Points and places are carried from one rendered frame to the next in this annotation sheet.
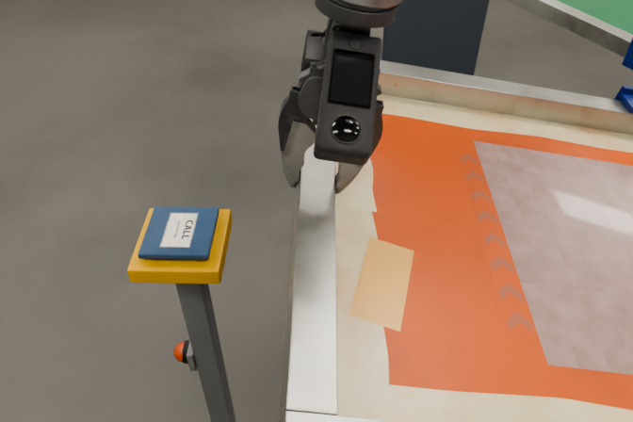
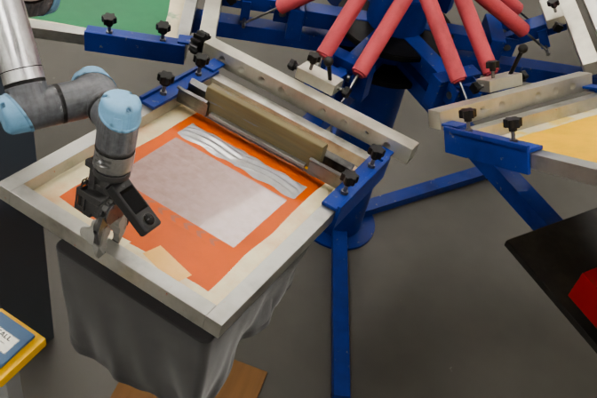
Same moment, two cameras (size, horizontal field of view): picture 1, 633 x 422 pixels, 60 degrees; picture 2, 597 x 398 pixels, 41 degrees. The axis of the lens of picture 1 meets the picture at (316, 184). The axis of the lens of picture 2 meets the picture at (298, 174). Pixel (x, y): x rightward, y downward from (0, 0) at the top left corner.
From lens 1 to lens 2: 125 cm
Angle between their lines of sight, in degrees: 49
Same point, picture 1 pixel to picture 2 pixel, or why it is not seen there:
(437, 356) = (208, 272)
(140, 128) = not seen: outside the picture
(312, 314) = (176, 289)
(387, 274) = (164, 260)
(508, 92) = not seen: hidden behind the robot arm
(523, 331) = (218, 242)
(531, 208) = (169, 192)
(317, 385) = (203, 304)
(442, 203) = not seen: hidden behind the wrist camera
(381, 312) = (179, 274)
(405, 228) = (147, 239)
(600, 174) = (170, 153)
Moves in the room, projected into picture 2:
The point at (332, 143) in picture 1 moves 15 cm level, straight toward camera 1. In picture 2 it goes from (149, 226) to (212, 266)
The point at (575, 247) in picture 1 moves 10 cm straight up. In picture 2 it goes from (197, 197) to (201, 167)
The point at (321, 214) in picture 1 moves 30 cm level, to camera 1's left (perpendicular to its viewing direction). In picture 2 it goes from (131, 258) to (22, 362)
